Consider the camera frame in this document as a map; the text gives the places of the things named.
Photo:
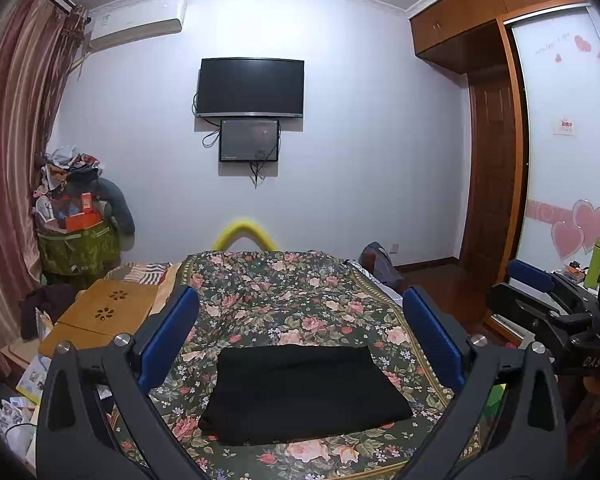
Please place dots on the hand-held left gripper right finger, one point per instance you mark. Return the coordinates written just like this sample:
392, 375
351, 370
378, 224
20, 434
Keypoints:
432, 337

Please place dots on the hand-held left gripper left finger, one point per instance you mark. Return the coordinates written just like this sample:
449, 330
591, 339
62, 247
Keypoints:
172, 332

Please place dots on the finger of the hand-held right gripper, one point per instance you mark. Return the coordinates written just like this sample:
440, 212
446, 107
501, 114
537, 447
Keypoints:
530, 272
520, 305

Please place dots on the black printed t-shirt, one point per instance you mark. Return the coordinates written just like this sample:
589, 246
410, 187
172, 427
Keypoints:
300, 395

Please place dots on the green bottle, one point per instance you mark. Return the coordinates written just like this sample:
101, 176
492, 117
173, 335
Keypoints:
595, 270

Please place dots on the striped pink cloth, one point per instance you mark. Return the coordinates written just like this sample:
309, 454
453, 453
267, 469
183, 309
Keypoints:
145, 272

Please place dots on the wooden folding table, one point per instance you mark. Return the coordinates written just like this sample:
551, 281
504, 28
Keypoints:
90, 320

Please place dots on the grey backpack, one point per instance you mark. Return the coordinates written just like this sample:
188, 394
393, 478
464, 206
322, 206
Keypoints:
380, 265

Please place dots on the wooden door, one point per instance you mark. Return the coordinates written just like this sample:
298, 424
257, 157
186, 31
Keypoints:
492, 185

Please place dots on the floral blanket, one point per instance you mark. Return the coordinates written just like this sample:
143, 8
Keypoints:
290, 300

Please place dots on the green fabric bag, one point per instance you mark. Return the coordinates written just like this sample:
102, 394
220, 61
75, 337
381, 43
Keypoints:
75, 250

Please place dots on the yellow foam arch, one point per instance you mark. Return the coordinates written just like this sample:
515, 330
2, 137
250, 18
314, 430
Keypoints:
242, 225

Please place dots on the dark maroon cloth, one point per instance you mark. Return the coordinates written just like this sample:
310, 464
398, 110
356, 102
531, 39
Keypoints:
45, 305

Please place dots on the grey plush cushion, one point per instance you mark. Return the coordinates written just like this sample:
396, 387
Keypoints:
117, 205

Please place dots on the wooden wardrobe with white doors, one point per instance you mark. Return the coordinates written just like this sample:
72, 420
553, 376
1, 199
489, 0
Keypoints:
555, 135

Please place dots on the orange box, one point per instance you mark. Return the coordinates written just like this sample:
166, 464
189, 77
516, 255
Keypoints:
77, 221

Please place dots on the pile of books and papers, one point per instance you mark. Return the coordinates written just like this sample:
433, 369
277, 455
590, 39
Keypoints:
30, 385

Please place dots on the small red box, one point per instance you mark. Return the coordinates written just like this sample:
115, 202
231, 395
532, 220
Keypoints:
86, 202

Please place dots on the striped pink curtain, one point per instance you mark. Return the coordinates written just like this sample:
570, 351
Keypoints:
15, 135

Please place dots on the white air conditioner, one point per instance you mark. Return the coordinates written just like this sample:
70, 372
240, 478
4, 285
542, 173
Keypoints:
135, 22

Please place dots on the small black wall monitor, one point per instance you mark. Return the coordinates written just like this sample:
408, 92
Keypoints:
250, 140

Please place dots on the black wall television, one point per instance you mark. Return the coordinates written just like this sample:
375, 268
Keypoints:
250, 87

